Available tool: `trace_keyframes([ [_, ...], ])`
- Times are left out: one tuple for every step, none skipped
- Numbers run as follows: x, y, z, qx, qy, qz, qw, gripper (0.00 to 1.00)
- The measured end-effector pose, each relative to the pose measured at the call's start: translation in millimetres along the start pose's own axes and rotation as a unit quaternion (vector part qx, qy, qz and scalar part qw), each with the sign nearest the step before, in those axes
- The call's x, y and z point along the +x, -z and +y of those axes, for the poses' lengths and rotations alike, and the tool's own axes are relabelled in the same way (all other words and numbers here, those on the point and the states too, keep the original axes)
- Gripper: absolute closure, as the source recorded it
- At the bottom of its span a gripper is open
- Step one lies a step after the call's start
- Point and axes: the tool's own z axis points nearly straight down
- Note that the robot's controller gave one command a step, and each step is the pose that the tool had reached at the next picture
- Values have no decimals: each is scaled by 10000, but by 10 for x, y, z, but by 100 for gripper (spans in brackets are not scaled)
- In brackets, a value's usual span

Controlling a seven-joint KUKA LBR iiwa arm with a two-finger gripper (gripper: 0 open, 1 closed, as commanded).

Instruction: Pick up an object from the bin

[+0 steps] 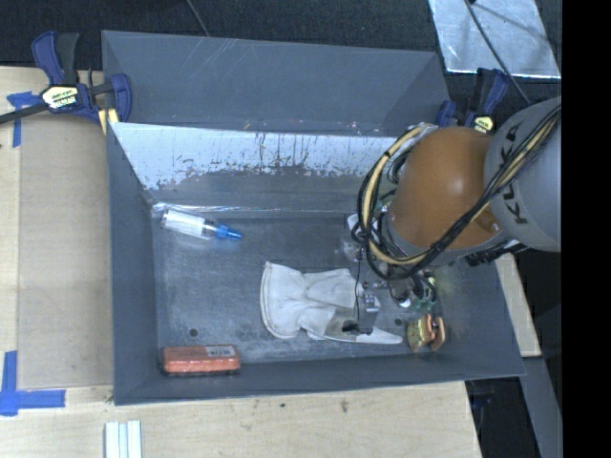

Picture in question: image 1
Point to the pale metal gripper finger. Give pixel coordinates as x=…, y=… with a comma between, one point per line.
x=344, y=321
x=371, y=310

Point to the white work glove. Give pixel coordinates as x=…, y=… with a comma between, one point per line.
x=296, y=298

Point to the grey metal bin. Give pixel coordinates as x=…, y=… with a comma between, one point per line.
x=267, y=275

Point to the orange block with black base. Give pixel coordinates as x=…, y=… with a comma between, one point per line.
x=200, y=360

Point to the clear bottle with blue cap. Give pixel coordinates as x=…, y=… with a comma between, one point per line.
x=191, y=223

